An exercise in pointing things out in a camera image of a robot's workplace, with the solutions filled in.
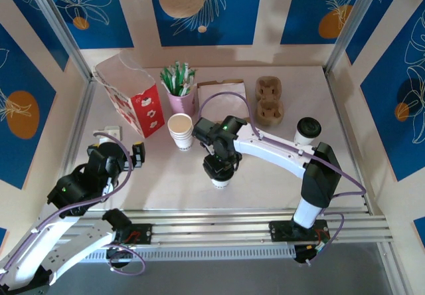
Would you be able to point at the white paper coffee cup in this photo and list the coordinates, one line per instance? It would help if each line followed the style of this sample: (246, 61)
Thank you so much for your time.
(221, 184)
(303, 139)

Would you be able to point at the white paper cup stack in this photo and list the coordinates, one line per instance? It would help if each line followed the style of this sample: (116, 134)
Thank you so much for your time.
(181, 135)

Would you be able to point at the red white paper bag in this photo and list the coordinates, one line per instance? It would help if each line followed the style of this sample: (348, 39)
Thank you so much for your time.
(146, 112)

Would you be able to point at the brown pulp cup carrier stack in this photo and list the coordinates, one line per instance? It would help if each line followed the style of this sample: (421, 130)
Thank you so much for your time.
(269, 114)

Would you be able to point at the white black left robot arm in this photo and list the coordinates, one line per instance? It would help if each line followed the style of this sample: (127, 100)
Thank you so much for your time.
(33, 252)

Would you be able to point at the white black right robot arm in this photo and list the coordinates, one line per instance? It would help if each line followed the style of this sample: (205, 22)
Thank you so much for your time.
(275, 152)

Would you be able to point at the white paper napkins stack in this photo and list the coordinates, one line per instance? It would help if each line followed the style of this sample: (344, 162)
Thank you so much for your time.
(225, 105)

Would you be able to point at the brown cardboard napkin box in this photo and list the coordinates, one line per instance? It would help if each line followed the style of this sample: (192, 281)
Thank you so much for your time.
(212, 82)

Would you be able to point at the green white wrapped straws bundle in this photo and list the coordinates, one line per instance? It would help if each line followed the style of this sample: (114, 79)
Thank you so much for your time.
(174, 79)

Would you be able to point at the small controller circuit board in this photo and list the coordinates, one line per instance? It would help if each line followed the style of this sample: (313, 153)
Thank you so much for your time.
(120, 249)
(315, 249)

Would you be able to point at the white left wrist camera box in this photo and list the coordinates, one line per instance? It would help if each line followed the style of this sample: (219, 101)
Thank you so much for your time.
(108, 133)

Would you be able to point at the aluminium table edge rail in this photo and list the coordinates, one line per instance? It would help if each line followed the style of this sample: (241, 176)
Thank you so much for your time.
(85, 102)
(337, 102)

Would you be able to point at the aluminium rail base frame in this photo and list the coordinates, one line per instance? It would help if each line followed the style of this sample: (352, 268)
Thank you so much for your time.
(212, 230)

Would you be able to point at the aluminium frame post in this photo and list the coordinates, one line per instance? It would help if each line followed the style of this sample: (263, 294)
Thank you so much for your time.
(59, 26)
(356, 26)

